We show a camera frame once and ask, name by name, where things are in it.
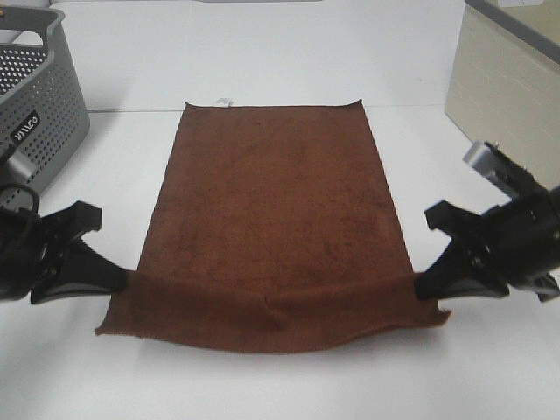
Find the brown towel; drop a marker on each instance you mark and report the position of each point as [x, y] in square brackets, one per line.
[274, 232]

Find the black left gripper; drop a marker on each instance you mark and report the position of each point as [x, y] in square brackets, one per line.
[35, 262]

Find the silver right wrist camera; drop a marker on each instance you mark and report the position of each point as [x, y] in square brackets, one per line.
[496, 167]

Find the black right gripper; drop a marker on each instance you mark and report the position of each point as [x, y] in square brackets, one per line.
[518, 243]

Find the grey perforated plastic basket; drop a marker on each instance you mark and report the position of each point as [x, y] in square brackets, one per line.
[42, 107]

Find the beige storage box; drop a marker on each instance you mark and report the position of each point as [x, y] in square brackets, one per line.
[504, 86]

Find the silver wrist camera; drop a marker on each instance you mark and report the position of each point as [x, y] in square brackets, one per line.
[496, 167]
[16, 169]

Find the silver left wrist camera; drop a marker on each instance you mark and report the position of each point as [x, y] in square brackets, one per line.
[16, 169]

